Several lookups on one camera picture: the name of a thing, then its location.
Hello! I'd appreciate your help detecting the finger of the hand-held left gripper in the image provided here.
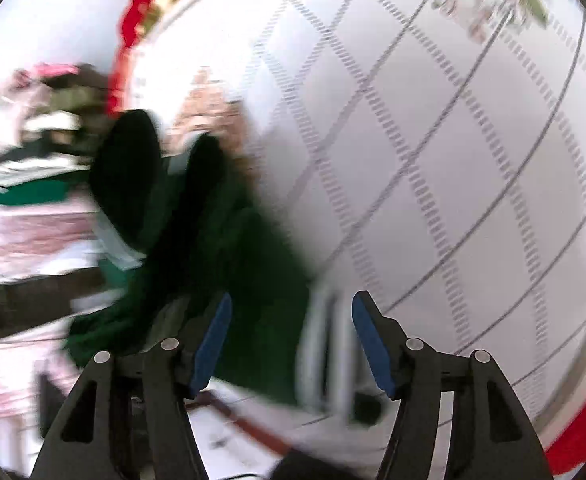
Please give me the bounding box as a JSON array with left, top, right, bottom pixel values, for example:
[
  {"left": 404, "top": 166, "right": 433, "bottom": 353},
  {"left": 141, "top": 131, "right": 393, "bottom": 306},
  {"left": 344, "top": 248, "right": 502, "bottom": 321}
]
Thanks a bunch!
[
  {"left": 90, "top": 109, "right": 163, "bottom": 257},
  {"left": 182, "top": 134, "right": 230, "bottom": 206}
]

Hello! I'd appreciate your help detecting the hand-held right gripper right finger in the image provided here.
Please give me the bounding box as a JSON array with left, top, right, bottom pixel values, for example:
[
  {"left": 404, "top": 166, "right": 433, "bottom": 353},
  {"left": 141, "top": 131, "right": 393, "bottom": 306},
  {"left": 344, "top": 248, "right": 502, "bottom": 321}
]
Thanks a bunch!
[{"left": 351, "top": 290, "right": 550, "bottom": 480}]

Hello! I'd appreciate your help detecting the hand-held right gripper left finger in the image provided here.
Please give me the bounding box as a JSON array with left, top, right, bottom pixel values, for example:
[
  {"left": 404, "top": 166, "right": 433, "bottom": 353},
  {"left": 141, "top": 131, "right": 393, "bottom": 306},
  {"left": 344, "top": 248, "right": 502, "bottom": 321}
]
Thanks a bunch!
[{"left": 30, "top": 292, "right": 234, "bottom": 480}]

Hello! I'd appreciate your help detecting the green and white varsity jacket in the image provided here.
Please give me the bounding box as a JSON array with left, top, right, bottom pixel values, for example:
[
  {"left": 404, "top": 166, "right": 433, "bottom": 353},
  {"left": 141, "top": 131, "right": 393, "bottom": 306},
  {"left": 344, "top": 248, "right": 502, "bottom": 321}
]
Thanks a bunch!
[{"left": 63, "top": 132, "right": 389, "bottom": 428}]

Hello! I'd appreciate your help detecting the pile of hanging clothes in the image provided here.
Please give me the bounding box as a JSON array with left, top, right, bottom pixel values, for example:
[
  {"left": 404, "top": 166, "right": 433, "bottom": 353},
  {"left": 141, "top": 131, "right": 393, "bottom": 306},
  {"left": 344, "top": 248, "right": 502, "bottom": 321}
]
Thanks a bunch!
[{"left": 0, "top": 62, "right": 119, "bottom": 421}]

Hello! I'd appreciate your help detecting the red floral blanket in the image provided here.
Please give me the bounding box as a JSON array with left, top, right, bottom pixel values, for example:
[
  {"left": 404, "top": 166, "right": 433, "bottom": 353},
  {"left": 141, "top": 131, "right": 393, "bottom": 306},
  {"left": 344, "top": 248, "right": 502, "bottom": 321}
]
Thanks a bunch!
[{"left": 106, "top": 0, "right": 586, "bottom": 480}]

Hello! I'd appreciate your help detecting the white diamond-pattern quilt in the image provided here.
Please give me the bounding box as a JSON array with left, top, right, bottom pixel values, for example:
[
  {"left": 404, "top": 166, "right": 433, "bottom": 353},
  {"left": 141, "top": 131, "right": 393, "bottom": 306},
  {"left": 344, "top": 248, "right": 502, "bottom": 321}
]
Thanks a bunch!
[{"left": 123, "top": 0, "right": 586, "bottom": 441}]

